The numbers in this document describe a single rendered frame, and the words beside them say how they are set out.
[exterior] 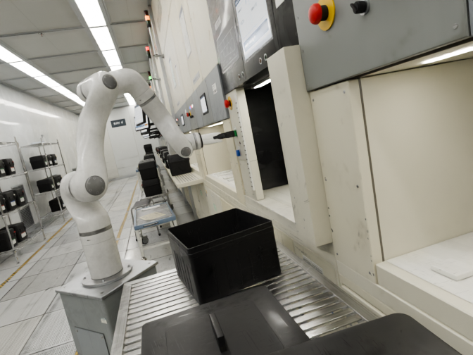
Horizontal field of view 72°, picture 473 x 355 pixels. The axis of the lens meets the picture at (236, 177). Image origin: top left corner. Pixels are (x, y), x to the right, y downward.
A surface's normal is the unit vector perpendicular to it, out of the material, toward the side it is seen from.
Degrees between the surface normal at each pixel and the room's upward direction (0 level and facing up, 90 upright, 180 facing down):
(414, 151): 90
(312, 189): 90
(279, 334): 0
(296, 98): 90
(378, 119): 90
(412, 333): 0
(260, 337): 0
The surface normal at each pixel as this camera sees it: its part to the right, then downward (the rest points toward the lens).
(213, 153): 0.26, 0.10
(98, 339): -0.49, 0.23
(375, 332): -0.19, -0.97
